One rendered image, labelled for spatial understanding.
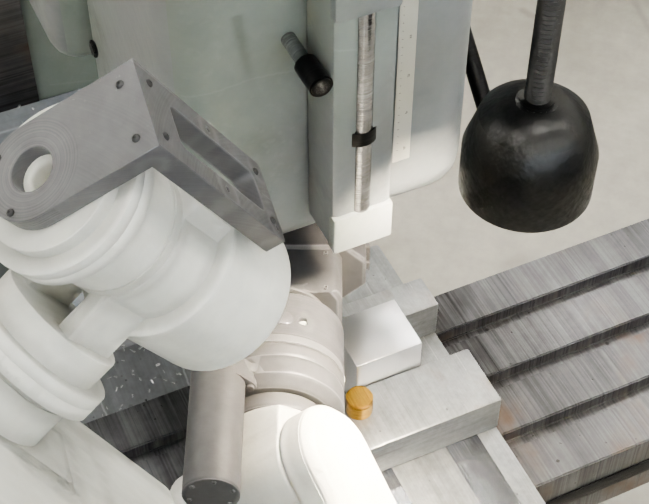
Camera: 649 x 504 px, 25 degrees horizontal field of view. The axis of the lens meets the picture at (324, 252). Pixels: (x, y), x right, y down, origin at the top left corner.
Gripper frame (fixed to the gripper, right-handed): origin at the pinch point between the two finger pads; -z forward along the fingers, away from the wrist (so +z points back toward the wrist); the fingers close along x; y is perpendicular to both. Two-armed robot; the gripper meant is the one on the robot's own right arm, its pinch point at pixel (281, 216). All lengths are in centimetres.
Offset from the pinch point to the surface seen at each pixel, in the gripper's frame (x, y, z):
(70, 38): 14.2, -12.7, -4.5
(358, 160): -5.1, -17.2, 12.0
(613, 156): -60, 123, -134
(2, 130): 27.0, 16.8, -27.2
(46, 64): 22.5, 11.5, -30.4
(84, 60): 19.3, 12.3, -31.9
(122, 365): 16.7, 36.8, -15.1
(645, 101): -68, 122, -150
